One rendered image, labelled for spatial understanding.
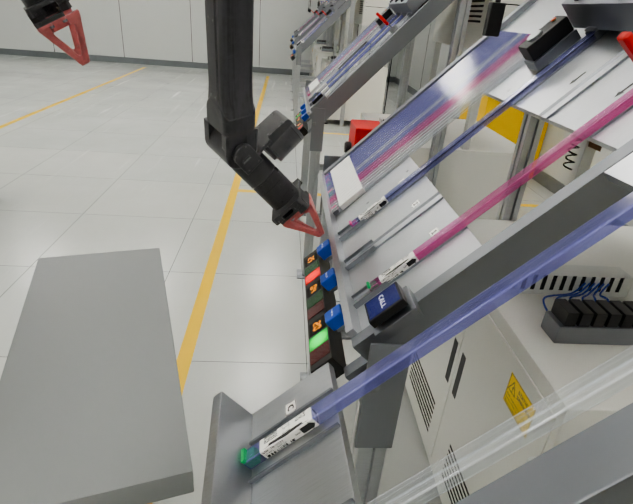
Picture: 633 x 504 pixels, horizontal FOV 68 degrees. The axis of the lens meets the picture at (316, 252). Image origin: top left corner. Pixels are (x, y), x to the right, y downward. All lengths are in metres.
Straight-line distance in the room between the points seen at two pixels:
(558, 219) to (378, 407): 0.31
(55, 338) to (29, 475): 0.26
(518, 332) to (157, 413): 0.61
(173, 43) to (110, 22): 1.09
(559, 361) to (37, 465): 0.75
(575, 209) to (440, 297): 0.18
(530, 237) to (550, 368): 0.32
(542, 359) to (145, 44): 9.19
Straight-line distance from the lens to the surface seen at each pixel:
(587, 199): 0.60
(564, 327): 0.90
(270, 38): 9.30
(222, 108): 0.72
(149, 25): 9.60
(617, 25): 0.87
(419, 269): 0.65
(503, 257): 0.59
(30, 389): 0.79
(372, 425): 0.64
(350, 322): 0.63
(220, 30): 0.68
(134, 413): 0.71
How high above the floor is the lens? 1.10
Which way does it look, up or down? 27 degrees down
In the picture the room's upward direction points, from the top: 5 degrees clockwise
